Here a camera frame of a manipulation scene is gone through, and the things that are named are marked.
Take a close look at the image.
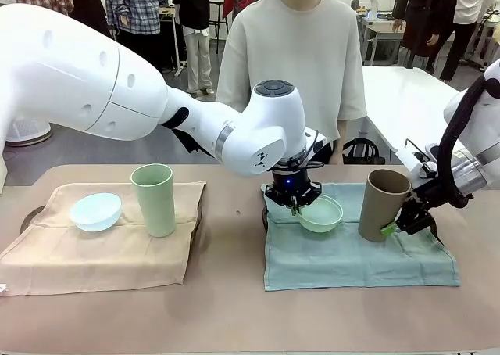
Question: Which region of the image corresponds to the white side table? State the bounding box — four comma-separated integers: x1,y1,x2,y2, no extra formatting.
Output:
361,66,464,164

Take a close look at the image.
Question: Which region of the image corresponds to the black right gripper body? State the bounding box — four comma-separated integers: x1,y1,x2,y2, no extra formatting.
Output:
409,177,450,215

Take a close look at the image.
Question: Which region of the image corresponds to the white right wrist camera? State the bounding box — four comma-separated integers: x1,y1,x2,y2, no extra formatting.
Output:
396,138,441,180

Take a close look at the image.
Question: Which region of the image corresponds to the mint green bowl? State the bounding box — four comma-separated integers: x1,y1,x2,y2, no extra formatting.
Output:
297,196,345,235

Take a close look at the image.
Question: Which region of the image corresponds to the grey background desk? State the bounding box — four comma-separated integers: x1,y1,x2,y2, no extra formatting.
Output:
361,14,409,66

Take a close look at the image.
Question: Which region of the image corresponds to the black corrugated cable hose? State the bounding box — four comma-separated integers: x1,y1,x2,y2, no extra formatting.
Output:
439,75,491,210

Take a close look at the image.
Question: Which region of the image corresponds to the pale blue bowl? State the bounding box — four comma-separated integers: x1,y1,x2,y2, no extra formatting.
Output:
69,192,123,233

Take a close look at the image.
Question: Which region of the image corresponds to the black bag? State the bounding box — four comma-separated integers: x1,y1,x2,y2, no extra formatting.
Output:
342,138,386,165

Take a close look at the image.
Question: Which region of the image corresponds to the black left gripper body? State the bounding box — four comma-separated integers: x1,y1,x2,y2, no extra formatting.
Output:
273,169,313,199

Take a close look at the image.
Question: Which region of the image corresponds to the beige cloth mat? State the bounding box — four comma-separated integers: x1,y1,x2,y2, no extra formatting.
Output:
0,181,207,296

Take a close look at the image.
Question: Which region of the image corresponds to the teal cloth mat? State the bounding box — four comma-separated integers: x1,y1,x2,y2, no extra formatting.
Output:
262,181,462,292

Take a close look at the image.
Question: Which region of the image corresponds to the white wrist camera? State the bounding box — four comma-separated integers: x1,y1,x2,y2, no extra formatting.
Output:
304,127,328,155
396,138,441,180

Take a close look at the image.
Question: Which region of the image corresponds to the person in blue plaid shirt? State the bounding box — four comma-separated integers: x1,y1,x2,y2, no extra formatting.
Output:
103,0,162,74

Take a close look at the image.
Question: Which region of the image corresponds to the person in cream sweatshirt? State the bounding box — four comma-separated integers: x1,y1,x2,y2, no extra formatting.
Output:
216,0,368,165

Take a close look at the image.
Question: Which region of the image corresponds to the tall brown cup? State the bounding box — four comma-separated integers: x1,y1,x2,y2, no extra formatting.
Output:
358,169,413,243

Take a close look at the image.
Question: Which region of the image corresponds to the tall light green cup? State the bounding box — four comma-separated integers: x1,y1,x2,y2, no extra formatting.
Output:
130,163,176,238

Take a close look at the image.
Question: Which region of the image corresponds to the dark brown tray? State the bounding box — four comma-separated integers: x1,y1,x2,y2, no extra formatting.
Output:
261,208,443,243
20,198,204,235

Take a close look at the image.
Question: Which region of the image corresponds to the person in black jacket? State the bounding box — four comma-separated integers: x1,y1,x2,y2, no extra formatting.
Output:
171,0,220,95

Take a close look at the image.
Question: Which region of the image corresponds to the person in dark maroon coat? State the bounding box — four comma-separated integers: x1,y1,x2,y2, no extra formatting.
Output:
392,0,445,57

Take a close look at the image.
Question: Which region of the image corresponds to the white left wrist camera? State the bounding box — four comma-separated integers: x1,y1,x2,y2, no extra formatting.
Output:
304,127,328,155

